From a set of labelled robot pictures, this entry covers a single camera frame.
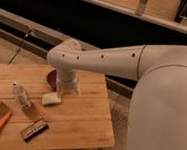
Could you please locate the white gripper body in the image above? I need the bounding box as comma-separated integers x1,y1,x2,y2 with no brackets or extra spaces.
56,69,80,98

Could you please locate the black orange candy bar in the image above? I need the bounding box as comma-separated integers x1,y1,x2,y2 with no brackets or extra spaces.
20,118,49,142

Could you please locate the black cable left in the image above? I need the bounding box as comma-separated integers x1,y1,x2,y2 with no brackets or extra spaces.
8,27,35,67

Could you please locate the dark red bowl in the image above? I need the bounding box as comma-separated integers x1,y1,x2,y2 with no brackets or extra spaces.
46,69,57,92

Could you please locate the clear plastic bottle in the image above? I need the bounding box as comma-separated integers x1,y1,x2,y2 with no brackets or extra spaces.
11,81,32,110

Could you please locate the white sponge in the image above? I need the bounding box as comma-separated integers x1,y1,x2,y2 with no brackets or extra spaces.
42,92,61,106

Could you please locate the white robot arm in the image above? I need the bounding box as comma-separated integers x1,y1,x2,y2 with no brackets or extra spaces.
46,38,187,150

